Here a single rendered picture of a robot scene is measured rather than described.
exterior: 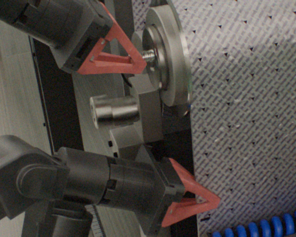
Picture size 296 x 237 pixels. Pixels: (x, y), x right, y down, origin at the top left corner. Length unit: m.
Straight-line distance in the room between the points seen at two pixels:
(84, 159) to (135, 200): 0.07
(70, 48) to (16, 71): 1.01
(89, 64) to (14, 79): 0.95
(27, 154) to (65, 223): 0.10
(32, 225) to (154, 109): 0.21
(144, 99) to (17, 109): 0.72
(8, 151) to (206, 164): 0.23
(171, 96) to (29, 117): 0.73
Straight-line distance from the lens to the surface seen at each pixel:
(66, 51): 0.64
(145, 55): 0.70
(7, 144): 0.66
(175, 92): 0.70
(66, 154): 0.69
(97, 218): 1.06
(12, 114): 1.44
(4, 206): 0.64
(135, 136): 0.80
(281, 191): 0.81
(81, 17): 0.65
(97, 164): 0.69
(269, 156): 0.77
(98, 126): 0.77
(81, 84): 1.51
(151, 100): 0.77
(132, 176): 0.70
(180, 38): 0.67
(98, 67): 0.67
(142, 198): 0.71
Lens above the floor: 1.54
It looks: 29 degrees down
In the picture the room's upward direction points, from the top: 6 degrees counter-clockwise
